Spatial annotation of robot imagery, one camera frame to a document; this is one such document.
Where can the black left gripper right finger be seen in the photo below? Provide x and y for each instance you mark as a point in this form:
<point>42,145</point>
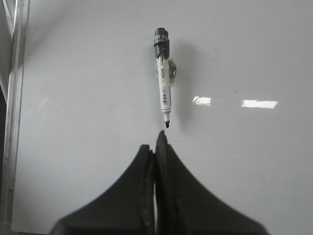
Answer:
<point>186,207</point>

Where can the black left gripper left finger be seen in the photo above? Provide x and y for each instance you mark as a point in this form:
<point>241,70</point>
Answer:
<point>126,208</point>

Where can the white marker with black cap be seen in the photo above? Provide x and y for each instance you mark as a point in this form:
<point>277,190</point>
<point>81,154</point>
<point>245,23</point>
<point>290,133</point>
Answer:
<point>166,72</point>

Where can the white whiteboard with aluminium frame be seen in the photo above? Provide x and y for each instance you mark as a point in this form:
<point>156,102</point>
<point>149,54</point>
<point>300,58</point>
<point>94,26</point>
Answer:
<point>84,97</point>

